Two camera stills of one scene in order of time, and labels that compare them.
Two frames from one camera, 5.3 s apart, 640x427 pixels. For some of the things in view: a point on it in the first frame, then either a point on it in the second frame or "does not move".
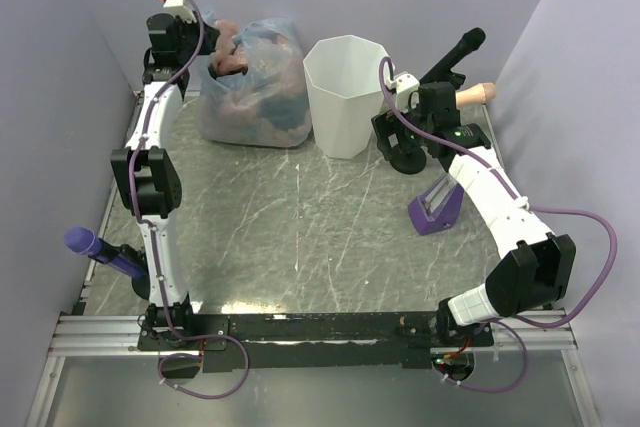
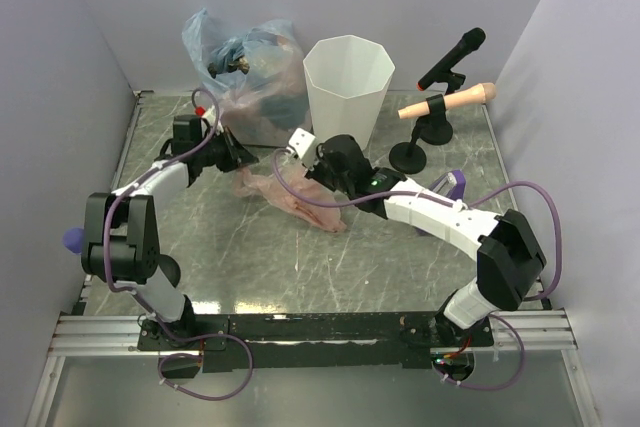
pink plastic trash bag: (227, 56) → (267, 188)
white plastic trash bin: (345, 72) does not move
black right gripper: (386, 125) → (317, 171)
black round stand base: (408, 158) does not move
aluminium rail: (545, 336) does not move
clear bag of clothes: (267, 106) does not move
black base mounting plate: (311, 341) does not move
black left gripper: (211, 35) → (237, 154)
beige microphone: (478, 94) does not move
